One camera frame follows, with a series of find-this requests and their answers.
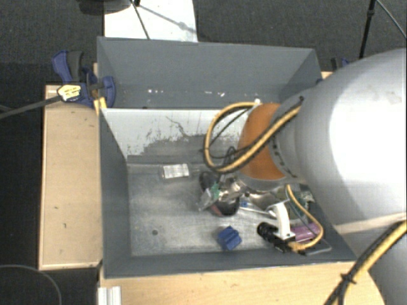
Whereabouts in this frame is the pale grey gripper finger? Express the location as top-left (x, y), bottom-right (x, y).
top-left (197, 189), bottom-right (214, 212)

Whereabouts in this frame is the black cup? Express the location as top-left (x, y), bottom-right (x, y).
top-left (198, 171), bottom-right (240, 217)

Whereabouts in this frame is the grey metal bin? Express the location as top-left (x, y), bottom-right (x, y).
top-left (96, 36), bottom-right (357, 279)

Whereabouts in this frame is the clear plastic box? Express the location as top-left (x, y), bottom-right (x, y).
top-left (161, 163), bottom-right (191, 180)

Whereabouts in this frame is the blue block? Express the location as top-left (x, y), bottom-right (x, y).
top-left (216, 225), bottom-right (242, 251)

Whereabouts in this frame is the green patterned packet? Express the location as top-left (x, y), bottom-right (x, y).
top-left (287, 185), bottom-right (314, 222)

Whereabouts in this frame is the purple flat block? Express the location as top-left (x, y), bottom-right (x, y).
top-left (290, 222), bottom-right (320, 243)

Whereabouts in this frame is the dark grey flat slab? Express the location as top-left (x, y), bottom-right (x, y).
top-left (298, 238), bottom-right (333, 256)

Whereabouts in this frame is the pale wood board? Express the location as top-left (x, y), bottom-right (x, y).
top-left (38, 84), bottom-right (103, 271)

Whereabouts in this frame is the black cylinder on white bracket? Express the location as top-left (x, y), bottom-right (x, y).
top-left (256, 201), bottom-right (301, 254)

